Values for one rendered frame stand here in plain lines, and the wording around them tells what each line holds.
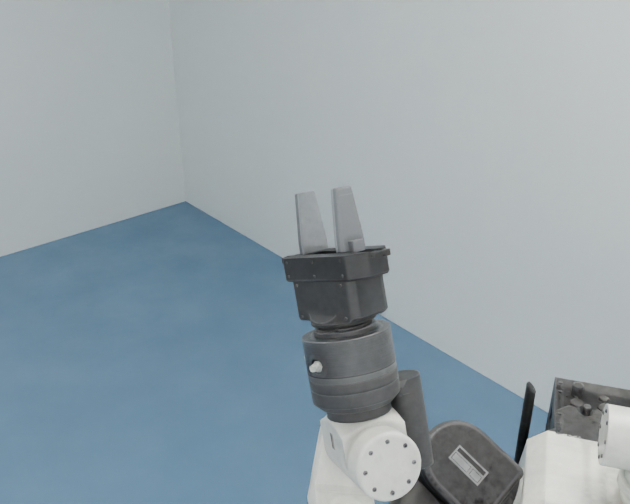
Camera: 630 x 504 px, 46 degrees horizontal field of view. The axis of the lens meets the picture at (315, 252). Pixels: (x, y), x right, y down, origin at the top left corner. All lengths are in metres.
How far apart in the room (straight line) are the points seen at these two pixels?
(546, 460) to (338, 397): 0.34
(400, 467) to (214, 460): 2.12
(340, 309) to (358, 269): 0.05
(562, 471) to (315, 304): 0.39
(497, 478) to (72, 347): 2.78
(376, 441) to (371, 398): 0.04
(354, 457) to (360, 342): 0.11
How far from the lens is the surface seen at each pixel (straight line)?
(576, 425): 1.02
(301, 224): 0.73
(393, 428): 0.72
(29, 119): 4.26
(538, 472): 0.95
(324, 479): 0.80
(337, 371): 0.70
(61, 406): 3.18
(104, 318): 3.68
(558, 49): 2.62
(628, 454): 0.86
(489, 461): 0.93
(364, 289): 0.69
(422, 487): 0.92
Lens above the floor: 1.91
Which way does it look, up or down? 28 degrees down
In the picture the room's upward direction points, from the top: straight up
